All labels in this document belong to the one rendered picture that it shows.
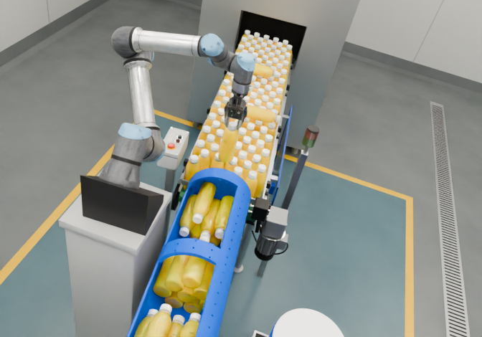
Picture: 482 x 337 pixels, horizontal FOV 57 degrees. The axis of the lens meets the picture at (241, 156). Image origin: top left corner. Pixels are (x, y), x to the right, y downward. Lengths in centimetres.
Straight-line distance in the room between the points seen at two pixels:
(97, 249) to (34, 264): 132
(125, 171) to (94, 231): 25
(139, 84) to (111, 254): 68
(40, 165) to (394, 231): 282
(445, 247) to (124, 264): 278
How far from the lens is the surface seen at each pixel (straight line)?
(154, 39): 177
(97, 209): 173
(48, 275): 306
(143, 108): 185
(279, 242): 242
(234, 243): 173
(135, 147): 168
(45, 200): 346
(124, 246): 172
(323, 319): 181
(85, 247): 187
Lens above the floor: 251
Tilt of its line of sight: 40 degrees down
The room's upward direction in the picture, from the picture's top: 14 degrees clockwise
